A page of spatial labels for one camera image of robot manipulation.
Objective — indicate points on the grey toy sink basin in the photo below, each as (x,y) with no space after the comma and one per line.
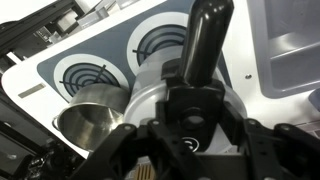
(290,50)

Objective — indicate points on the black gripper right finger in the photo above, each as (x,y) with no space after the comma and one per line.
(283,153)

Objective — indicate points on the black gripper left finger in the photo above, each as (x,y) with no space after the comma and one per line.
(133,153)

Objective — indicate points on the small stainless steel pot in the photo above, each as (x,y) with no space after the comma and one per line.
(90,116)

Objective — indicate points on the white toy kitchen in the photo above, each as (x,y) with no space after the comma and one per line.
(240,40)

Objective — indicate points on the grey pot lid black knob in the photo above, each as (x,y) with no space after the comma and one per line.
(146,103)

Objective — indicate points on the grey stove burner panel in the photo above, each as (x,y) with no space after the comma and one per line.
(110,50)

